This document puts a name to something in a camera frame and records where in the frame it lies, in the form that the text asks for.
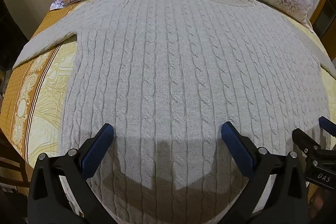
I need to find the wooden wall shelf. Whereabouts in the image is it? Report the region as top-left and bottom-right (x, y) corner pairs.
(310, 0), (336, 39)

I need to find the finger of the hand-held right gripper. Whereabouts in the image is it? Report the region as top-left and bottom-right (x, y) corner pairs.
(319, 116), (336, 136)
(293, 128), (322, 153)

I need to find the grey cable-knit sweater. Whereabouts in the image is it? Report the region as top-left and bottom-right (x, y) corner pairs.
(12, 0), (336, 224)

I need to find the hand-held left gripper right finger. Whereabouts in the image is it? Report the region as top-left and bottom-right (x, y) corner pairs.
(221, 121), (310, 224)

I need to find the dark wooden chair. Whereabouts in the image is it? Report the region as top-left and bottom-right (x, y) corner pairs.
(0, 132), (30, 198)

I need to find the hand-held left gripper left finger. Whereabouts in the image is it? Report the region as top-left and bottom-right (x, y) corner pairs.
(28, 123), (114, 224)

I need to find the yellow patterned bedspread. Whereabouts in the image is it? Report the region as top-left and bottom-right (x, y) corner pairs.
(0, 1), (336, 214)

